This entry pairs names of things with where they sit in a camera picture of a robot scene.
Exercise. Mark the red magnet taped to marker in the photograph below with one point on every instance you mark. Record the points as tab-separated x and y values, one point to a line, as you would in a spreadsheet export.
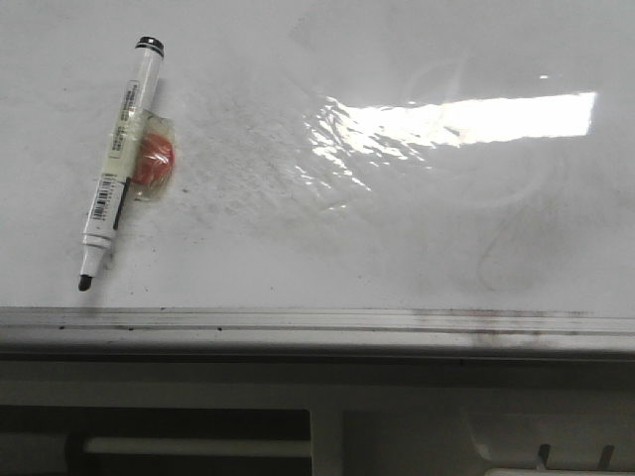
156	159

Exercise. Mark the white whiteboard marker pen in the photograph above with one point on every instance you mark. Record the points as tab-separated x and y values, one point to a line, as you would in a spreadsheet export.
119	165

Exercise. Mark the white whiteboard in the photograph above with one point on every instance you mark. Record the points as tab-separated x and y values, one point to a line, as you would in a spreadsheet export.
352	177

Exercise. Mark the white horizontal rod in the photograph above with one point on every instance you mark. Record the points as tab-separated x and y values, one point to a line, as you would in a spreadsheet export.
198	447

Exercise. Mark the white plastic base frame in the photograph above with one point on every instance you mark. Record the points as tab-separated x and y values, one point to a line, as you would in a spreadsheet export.
459	417

